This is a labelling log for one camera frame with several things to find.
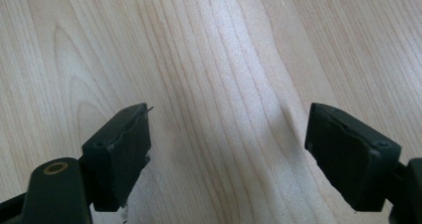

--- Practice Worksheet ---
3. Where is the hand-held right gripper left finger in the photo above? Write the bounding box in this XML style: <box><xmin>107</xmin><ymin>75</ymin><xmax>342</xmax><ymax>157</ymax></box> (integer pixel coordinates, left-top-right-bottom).
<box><xmin>81</xmin><ymin>102</ymin><xmax>154</xmax><ymax>213</ymax></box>

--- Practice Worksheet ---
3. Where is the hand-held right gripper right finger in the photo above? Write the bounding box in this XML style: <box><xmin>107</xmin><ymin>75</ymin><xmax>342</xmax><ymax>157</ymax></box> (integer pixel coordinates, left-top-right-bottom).
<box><xmin>304</xmin><ymin>102</ymin><xmax>402</xmax><ymax>213</ymax></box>

